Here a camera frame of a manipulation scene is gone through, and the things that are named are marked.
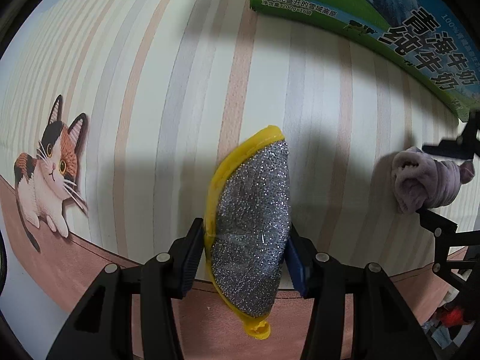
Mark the yellow silver scrub sponge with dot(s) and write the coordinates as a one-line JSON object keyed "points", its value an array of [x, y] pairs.
{"points": [[247, 225]]}

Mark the brown cardboard box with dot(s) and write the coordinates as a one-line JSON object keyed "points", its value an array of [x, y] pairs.
{"points": [[435, 41]]}

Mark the purple plush cloth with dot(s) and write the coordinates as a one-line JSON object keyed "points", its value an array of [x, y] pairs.
{"points": [[420, 181]]}

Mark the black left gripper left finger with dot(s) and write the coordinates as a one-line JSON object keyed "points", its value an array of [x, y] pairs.
{"points": [[100, 325]]}

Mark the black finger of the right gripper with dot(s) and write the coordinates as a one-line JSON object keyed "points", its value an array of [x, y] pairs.
{"points": [[460, 274]]}

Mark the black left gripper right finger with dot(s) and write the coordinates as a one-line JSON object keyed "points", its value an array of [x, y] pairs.
{"points": [[384, 327]]}

